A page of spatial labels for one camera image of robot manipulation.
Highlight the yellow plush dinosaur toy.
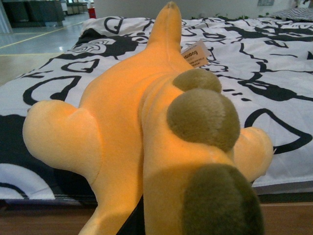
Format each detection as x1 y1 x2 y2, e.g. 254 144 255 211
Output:
22 2 273 235

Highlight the wooden bed frame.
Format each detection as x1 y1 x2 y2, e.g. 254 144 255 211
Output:
0 200 313 235

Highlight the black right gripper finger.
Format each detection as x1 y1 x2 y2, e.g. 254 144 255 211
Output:
117 196 145 235

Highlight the red fire extinguisher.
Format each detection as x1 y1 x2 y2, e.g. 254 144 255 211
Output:
88 7 96 19

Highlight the black and white patterned duvet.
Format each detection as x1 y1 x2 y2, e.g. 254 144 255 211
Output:
0 17 313 203

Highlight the checkered black white blanket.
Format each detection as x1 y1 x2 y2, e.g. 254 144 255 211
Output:
267 8 313 23

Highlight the white paper toy tag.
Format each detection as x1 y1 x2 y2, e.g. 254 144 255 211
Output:
181 40 210 68

